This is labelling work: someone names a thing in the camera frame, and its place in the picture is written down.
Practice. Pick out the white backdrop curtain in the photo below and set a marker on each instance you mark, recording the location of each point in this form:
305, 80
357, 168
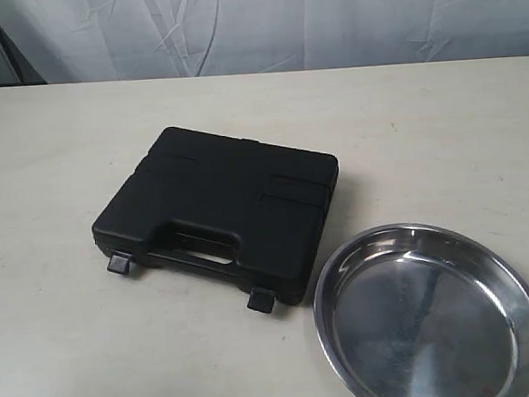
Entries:
53, 41

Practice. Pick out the round stainless steel tray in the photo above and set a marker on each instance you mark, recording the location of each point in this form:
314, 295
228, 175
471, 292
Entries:
411, 310

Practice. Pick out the black plastic tool case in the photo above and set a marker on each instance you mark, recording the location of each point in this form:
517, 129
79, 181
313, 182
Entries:
238, 210

